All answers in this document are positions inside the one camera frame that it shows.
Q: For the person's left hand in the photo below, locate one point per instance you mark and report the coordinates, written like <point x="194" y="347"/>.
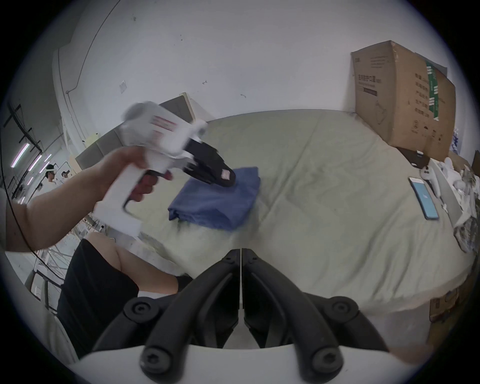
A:
<point x="123" y="159"/>

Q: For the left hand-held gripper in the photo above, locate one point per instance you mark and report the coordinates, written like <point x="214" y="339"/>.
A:
<point x="157" y="127"/>

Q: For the crumpled clear plastic bag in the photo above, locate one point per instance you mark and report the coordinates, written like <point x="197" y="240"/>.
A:
<point x="467" y="210"/>

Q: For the person's left forearm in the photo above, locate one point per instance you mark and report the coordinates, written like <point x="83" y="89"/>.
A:
<point x="56" y="217"/>

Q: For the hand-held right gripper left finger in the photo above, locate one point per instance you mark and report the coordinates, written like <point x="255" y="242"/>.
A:
<point x="176" y="311"/>

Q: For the phone with blue screen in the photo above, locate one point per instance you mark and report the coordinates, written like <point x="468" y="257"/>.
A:
<point x="423" y="198"/>

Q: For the small brown carton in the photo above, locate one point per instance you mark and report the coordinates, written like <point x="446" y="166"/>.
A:
<point x="448" y="303"/>

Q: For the blue garment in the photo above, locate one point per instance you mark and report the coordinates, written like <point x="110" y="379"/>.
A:
<point x="213" y="202"/>

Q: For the white hand controller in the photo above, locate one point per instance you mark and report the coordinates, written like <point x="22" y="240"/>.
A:
<point x="431" y="180"/>

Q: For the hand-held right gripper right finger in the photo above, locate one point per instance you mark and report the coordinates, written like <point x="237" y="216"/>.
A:
<point x="303" y="311"/>

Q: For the large brown carton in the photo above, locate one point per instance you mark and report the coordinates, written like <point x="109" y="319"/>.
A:
<point x="401" y="97"/>

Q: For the person's legs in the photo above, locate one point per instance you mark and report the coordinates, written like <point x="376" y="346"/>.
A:
<point x="97" y="288"/>

